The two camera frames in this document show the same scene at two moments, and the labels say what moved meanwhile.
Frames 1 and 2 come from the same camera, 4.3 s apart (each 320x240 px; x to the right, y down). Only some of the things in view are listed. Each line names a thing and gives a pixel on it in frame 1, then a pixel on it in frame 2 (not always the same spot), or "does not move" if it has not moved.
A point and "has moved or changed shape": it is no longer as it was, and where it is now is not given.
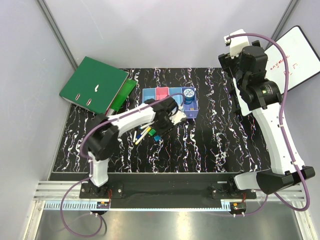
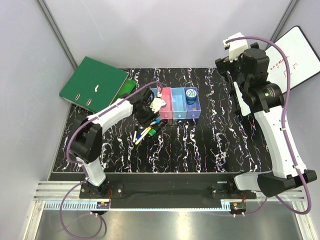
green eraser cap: (152, 132) does not move
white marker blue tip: (138, 136) does not move
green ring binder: (94, 86) does not move
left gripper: (170, 126) to (145, 122)
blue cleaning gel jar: (188, 94) has moved or changed shape
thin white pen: (133, 141) does not move
